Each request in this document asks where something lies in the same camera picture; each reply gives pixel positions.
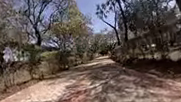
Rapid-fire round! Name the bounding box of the pale stone paved path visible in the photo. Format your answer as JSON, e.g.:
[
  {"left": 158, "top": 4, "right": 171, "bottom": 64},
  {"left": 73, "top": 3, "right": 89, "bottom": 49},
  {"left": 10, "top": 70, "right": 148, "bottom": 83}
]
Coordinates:
[{"left": 0, "top": 45, "right": 181, "bottom": 102}]

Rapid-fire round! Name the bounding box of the row of trees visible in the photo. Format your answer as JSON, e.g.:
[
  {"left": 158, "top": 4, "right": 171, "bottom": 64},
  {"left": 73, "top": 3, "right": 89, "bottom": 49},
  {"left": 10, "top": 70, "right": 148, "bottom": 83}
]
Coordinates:
[
  {"left": 0, "top": 0, "right": 98, "bottom": 77},
  {"left": 93, "top": 0, "right": 181, "bottom": 77}
]

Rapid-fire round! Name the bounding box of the low stone wall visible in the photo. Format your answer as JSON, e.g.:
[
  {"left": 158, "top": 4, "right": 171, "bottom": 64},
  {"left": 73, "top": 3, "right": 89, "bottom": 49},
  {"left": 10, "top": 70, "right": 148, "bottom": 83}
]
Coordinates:
[{"left": 0, "top": 52, "right": 84, "bottom": 94}]

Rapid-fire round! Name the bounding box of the stone wall with fence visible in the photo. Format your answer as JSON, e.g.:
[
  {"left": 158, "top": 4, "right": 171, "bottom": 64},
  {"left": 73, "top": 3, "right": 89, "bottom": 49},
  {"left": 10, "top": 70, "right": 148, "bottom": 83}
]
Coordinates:
[{"left": 108, "top": 28, "right": 181, "bottom": 75}]

